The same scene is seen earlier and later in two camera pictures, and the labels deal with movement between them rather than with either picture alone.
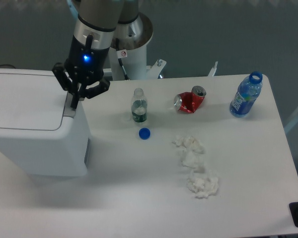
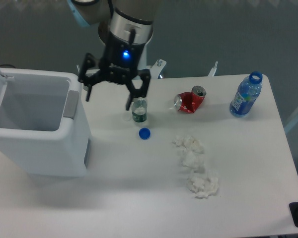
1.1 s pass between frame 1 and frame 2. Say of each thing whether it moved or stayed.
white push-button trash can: stayed
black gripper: moved
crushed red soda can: stayed
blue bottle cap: stayed
